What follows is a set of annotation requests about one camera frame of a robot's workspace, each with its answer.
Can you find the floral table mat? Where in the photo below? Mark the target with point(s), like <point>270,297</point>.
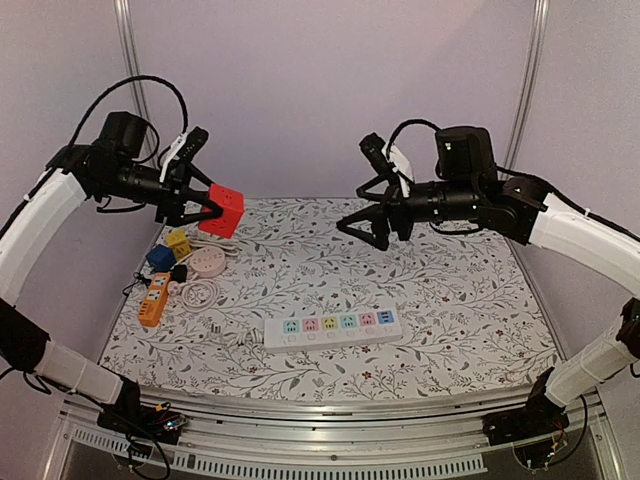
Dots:
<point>469,319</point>

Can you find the right aluminium frame post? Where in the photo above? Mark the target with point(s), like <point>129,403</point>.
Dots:
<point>533,59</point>

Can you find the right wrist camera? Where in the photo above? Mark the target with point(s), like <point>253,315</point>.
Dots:
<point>389,161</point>

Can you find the red cube socket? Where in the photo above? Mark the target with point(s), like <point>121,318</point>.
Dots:
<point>233,208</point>

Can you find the front aluminium rail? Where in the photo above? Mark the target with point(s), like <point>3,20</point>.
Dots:
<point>427,438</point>

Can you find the pink round power strip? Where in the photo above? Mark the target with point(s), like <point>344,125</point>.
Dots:
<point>208,262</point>

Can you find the blue cube socket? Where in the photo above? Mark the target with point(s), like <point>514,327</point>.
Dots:
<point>160,258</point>

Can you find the aluminium frame post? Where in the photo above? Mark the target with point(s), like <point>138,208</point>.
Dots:
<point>533,59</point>
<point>132,68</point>

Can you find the left aluminium frame post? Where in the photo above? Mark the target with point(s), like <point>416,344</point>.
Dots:
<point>132,68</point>

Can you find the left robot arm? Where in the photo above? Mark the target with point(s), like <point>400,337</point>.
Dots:
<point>108,167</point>

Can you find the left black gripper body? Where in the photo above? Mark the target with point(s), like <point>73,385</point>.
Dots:
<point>168,198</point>

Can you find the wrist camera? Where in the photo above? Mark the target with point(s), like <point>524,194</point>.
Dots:
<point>389,161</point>
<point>186,146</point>

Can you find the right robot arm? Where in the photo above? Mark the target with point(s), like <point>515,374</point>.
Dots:
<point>523,208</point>

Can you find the yellow cube socket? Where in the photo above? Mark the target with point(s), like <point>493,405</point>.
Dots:
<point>177,241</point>

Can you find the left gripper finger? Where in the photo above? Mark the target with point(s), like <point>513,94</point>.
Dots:
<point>195,173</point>
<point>195,212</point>

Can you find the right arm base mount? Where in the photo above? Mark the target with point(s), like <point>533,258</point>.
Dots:
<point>538,429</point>

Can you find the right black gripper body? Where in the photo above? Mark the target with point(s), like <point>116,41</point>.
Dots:
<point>395,214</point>

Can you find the white multicolour power strip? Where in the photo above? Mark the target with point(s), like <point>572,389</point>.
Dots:
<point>331,331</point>

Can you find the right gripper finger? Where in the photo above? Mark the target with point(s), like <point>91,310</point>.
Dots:
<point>377,234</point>
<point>366,192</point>

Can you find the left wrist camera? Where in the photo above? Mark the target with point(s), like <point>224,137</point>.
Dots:
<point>186,146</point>

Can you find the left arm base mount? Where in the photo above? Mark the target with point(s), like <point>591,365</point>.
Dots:
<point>160,423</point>

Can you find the orange power strip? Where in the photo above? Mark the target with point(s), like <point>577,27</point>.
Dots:
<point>154,302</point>

